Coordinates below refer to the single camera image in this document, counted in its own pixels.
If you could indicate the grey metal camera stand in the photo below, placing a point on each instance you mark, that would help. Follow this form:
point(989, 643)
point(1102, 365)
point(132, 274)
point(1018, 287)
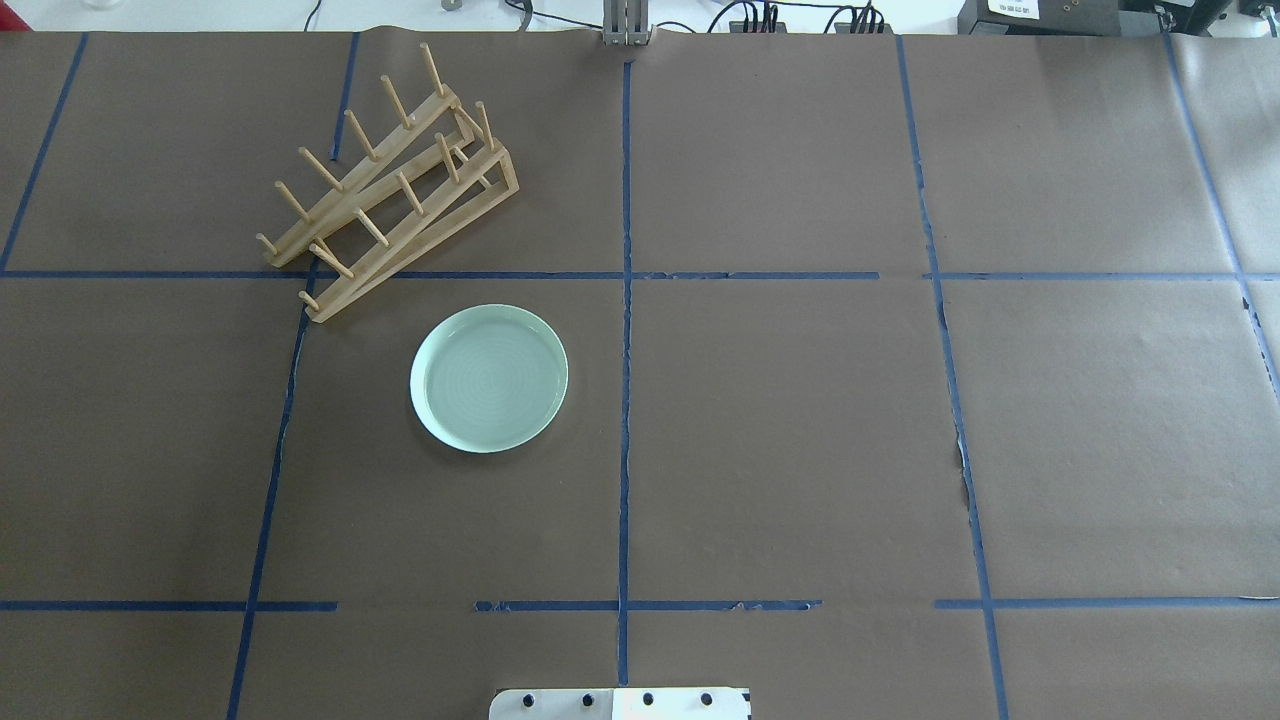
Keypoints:
point(626, 23)

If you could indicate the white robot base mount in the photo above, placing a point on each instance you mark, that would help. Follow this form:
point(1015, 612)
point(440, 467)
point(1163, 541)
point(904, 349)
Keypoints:
point(716, 702)

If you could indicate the brown paper table cover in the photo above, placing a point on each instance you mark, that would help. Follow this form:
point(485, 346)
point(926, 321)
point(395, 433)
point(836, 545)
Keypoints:
point(910, 378)

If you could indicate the black box with label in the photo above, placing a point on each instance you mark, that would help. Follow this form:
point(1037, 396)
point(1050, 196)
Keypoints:
point(1066, 18)

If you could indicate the light green round plate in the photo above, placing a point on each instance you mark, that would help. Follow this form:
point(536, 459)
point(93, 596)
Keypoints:
point(489, 378)

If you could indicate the wooden plate rack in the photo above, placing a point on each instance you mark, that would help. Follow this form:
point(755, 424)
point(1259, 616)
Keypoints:
point(438, 170)

